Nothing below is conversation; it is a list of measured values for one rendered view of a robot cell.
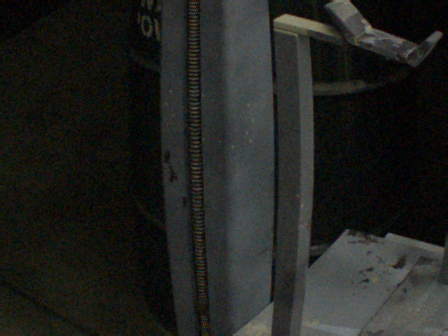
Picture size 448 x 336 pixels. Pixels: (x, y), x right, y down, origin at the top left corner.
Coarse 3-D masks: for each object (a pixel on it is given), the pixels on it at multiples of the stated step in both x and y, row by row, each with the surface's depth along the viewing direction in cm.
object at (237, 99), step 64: (192, 0) 74; (256, 0) 76; (192, 64) 77; (256, 64) 78; (192, 128) 79; (256, 128) 80; (192, 192) 82; (256, 192) 82; (192, 256) 85; (256, 256) 85; (192, 320) 88
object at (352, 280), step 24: (336, 240) 98; (360, 240) 97; (384, 240) 97; (336, 264) 94; (360, 264) 94; (384, 264) 93; (408, 264) 93; (312, 288) 91; (336, 288) 91; (360, 288) 90; (384, 288) 90; (264, 312) 88; (312, 312) 88; (336, 312) 87; (360, 312) 87
